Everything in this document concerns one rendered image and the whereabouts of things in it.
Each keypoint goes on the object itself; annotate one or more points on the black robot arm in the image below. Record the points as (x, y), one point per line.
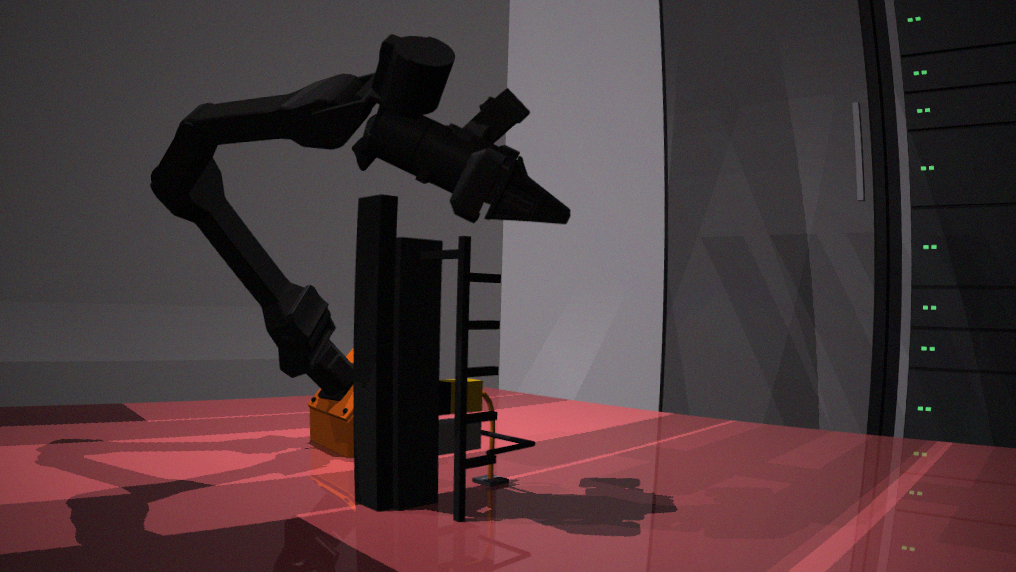
(409, 81)

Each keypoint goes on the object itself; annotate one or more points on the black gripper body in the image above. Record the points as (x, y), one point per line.
(445, 160)

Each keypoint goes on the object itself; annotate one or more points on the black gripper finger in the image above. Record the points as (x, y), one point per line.
(516, 199)
(536, 185)

